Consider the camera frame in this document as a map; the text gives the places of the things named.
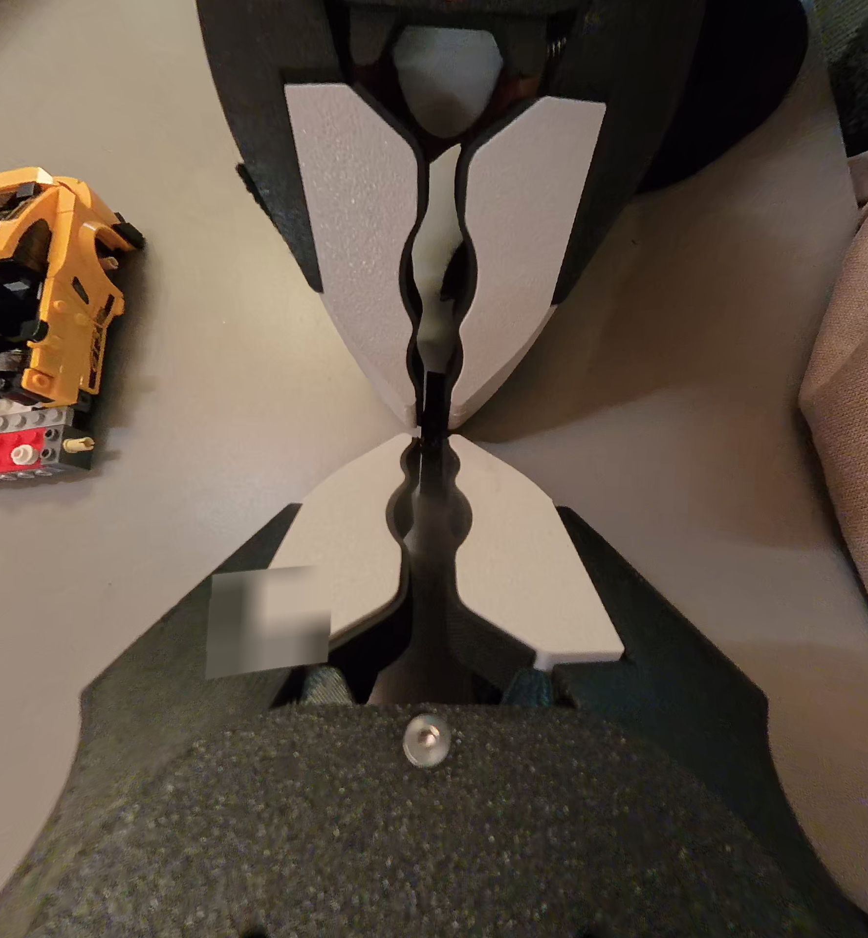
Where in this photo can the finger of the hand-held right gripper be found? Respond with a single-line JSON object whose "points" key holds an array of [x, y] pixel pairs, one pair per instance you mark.
{"points": [[353, 220], [529, 220]]}

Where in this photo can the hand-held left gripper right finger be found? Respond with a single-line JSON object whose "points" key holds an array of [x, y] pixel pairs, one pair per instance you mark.
{"points": [[529, 571]]}

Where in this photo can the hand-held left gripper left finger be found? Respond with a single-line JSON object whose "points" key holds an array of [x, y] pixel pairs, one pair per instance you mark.
{"points": [[346, 527]]}

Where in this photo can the long grey lego plate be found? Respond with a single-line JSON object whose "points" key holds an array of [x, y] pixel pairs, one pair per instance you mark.
{"points": [[434, 396]]}

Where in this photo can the yellow lego car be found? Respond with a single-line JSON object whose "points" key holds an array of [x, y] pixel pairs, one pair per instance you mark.
{"points": [[75, 293]]}

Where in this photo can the taupe sweatshirt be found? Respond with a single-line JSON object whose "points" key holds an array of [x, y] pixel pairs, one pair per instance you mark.
{"points": [[859, 403]]}

